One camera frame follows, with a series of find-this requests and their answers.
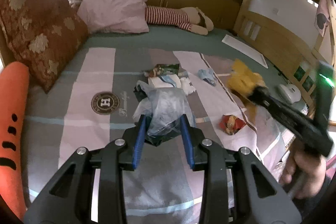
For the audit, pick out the yellow chip bag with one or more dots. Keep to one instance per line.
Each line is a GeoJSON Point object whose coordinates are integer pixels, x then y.
{"type": "Point", "coordinates": [242, 82]}

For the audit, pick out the person's right hand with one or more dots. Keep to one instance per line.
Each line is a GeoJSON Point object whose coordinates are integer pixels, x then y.
{"type": "Point", "coordinates": [313, 167]}

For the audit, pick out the white crumpled tissue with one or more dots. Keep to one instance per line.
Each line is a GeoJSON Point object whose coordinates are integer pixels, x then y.
{"type": "Point", "coordinates": [187, 86]}

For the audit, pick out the orange carrot plush pillow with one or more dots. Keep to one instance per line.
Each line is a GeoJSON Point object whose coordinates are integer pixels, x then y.
{"type": "Point", "coordinates": [14, 89]}

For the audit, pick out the pink pillow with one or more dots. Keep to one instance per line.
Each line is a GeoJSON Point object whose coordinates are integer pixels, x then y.
{"type": "Point", "coordinates": [114, 16]}

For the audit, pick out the red crumpled snack wrapper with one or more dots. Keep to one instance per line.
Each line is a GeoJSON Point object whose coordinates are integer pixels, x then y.
{"type": "Point", "coordinates": [230, 124]}

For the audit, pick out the striped plush doll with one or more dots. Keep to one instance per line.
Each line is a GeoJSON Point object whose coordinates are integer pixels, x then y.
{"type": "Point", "coordinates": [190, 19]}

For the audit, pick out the pink grey patchwork blanket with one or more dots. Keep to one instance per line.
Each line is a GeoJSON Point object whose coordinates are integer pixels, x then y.
{"type": "Point", "coordinates": [92, 103]}

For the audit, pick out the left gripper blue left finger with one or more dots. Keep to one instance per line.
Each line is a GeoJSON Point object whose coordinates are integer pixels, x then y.
{"type": "Point", "coordinates": [139, 141]}

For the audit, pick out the white flat board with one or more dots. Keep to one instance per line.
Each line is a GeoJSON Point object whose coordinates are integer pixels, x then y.
{"type": "Point", "coordinates": [245, 49]}

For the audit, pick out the dark green snack bag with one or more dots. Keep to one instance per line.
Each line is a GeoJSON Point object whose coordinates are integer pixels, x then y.
{"type": "Point", "coordinates": [162, 70]}

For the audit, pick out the white round device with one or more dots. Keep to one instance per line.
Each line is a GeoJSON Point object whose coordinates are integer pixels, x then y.
{"type": "Point", "coordinates": [290, 93]}

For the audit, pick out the clear grey plastic bag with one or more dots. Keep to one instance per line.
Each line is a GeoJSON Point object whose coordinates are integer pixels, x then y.
{"type": "Point", "coordinates": [163, 108]}

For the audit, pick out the brown floral cushion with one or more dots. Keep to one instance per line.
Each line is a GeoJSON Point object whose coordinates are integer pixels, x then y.
{"type": "Point", "coordinates": [45, 35]}

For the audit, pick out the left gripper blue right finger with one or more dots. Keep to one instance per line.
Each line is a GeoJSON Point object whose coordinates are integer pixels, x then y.
{"type": "Point", "coordinates": [187, 143]}

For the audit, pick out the blue crumpled cloth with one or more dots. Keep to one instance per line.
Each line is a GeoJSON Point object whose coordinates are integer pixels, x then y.
{"type": "Point", "coordinates": [208, 76]}

